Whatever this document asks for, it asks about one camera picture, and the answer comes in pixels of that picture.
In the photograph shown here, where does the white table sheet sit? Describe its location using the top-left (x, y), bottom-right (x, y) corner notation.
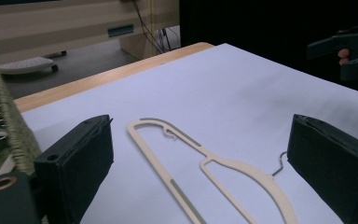
top-left (21, 42), bottom-right (358, 224)

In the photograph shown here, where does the white remote control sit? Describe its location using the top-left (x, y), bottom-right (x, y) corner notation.
top-left (0, 56), bottom-right (60, 76)

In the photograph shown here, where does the black hanging cable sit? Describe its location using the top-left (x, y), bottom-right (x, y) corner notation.
top-left (131, 0), bottom-right (166, 54)

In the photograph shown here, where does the beige clothes hanger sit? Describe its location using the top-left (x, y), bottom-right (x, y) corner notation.
top-left (126, 117), bottom-right (298, 224)

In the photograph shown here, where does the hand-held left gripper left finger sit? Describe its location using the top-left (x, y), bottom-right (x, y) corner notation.
top-left (34, 114), bottom-right (115, 224)

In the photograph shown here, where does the light wooden desk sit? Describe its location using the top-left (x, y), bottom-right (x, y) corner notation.
top-left (0, 0), bottom-right (181, 68)

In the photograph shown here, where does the black curtain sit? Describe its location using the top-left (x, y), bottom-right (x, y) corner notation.
top-left (179, 0), bottom-right (358, 97)

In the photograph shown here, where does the thin hanging cable bundle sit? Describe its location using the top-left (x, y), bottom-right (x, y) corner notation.
top-left (158, 26), bottom-right (181, 52)

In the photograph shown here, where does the green woven basket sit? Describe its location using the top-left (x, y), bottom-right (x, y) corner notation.
top-left (0, 67), bottom-right (43, 185)

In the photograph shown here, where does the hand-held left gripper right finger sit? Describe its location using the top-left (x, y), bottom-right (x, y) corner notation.
top-left (287, 113), bottom-right (358, 224)

